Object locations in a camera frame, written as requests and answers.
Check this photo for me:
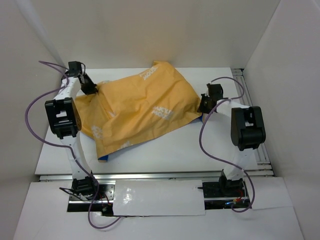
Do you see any orange and blue pillowcase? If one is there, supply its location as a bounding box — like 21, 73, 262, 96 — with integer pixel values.
75, 61, 201, 161

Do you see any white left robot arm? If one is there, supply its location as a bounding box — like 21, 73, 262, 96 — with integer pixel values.
44, 61, 99, 200

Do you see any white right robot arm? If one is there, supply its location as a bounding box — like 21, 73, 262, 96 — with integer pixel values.
198, 83, 266, 196

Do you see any white cover plate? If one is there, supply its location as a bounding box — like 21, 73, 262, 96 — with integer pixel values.
112, 180, 206, 217

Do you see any aluminium side rail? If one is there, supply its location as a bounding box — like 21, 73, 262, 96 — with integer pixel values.
231, 69, 273, 172

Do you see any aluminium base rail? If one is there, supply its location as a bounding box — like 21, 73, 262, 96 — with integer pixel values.
37, 170, 253, 213

